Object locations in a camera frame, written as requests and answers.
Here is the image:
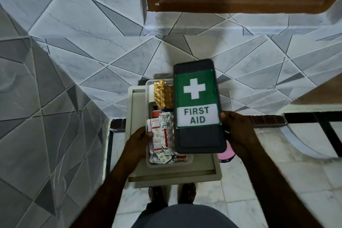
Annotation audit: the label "silver tablet strips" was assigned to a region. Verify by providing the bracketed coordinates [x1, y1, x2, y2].
[159, 112, 176, 152]

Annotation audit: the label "person's left hand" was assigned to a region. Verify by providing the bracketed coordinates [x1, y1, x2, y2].
[121, 126, 154, 173]

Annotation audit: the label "pink lidded trash bin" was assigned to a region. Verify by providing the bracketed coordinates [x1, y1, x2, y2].
[218, 147, 237, 163]

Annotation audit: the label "person's left forearm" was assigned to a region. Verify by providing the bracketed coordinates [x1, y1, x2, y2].
[69, 165, 134, 228]

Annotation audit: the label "white plastic drawer cabinet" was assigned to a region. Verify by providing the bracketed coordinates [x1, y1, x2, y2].
[128, 85, 223, 189]

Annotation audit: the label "person's right hand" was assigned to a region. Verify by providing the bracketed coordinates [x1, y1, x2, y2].
[219, 111, 261, 159]

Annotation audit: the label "grey shorts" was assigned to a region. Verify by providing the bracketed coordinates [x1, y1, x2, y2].
[131, 203, 238, 228]

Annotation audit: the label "person's right forearm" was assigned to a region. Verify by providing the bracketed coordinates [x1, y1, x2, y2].
[238, 147, 325, 228]

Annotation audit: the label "gold foil tablet strips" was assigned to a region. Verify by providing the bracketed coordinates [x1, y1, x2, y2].
[154, 80, 174, 110]

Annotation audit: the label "dark shoe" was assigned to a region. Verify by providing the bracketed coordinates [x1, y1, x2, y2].
[178, 183, 197, 204]
[148, 186, 169, 205]

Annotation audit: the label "dark lid first aid label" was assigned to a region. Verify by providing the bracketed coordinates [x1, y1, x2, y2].
[173, 58, 228, 155]

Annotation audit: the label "clear plastic first aid box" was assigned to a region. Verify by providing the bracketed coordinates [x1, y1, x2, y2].
[145, 79, 193, 169]

